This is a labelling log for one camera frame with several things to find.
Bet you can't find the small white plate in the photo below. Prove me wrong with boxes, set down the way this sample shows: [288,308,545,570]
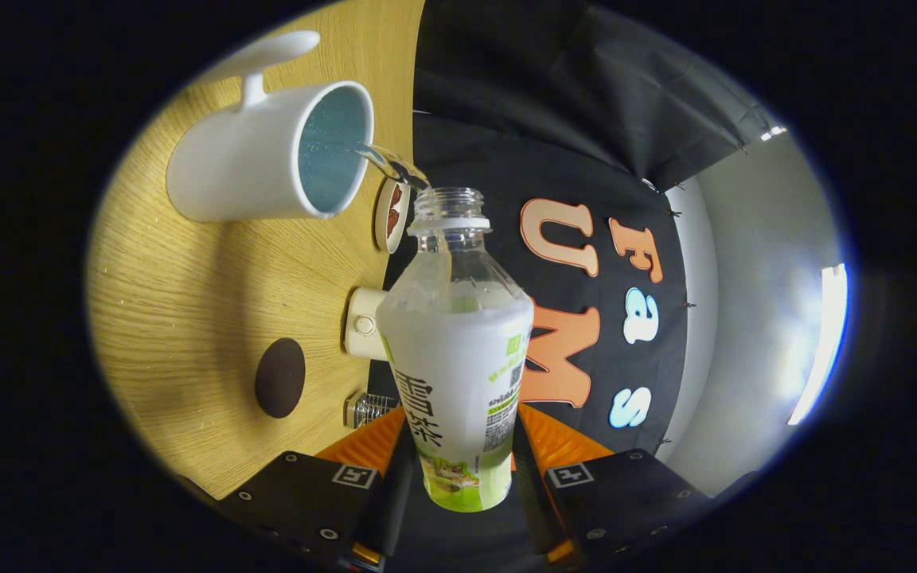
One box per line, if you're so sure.
[373,177,413,254]

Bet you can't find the wooden table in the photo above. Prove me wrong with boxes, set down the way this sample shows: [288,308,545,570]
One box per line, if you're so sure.
[86,0,426,501]

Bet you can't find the wide ceiling light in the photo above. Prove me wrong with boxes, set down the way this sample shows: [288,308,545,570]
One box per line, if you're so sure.
[787,263,849,427]

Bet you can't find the clear juice stream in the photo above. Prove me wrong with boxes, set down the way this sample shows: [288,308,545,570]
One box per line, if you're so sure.
[353,142,432,192]

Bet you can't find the metal wire holder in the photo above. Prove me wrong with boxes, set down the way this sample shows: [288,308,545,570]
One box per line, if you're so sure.
[345,392,404,431]

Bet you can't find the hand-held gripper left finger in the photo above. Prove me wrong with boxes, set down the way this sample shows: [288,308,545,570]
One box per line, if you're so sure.
[216,407,416,572]

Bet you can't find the clear juice bottle white label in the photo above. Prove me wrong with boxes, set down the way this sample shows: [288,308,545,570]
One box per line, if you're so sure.
[376,187,535,513]

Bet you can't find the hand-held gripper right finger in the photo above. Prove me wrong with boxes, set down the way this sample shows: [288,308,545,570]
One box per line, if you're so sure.
[510,402,714,567]

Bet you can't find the small cream appliance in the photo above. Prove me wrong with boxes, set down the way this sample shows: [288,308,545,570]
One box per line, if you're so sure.
[343,286,389,361]

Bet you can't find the dark brown round coaster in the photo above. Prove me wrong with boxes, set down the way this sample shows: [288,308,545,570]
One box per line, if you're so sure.
[255,337,306,419]

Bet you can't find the white cup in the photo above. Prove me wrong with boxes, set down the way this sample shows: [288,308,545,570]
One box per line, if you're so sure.
[166,30,376,223]

